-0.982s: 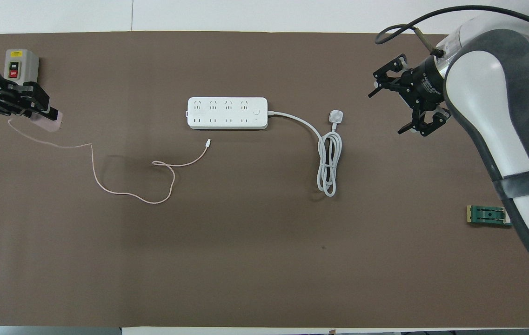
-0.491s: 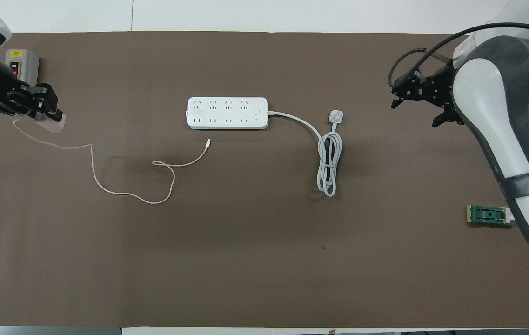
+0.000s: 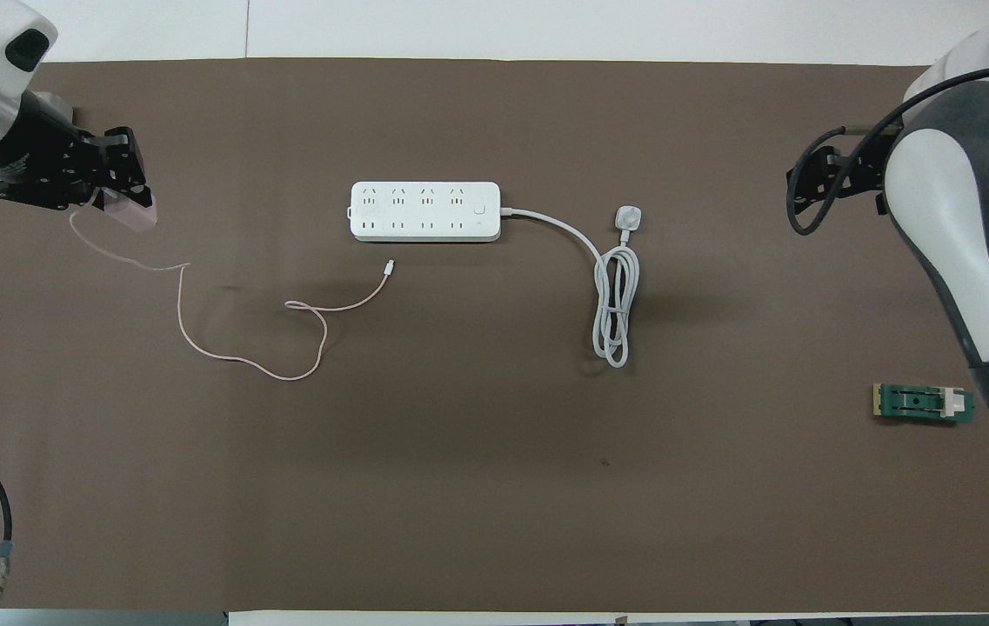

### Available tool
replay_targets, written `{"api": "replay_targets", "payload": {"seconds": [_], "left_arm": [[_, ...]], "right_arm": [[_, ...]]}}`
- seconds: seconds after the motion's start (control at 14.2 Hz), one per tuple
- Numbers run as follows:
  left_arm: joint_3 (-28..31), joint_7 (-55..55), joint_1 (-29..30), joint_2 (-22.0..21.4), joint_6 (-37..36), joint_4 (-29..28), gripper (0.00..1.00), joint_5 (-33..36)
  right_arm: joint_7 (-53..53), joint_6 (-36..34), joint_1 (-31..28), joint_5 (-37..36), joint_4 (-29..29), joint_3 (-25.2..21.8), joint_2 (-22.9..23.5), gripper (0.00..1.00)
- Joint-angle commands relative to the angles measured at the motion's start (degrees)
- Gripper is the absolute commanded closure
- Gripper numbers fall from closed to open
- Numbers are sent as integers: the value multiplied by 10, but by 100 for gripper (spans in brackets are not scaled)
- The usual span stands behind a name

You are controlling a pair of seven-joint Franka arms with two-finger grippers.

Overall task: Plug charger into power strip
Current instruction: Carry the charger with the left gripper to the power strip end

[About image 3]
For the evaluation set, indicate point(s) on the pink charger plug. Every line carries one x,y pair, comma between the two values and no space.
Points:
139,219

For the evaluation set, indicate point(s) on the brown table mat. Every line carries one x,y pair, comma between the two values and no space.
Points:
459,487

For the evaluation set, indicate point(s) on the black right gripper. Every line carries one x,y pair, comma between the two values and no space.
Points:
851,174

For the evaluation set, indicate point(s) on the white power strip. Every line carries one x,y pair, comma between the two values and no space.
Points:
424,211

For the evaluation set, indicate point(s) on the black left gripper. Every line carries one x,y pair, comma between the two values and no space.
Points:
46,161

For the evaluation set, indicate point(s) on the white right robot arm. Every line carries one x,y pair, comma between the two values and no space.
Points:
964,217

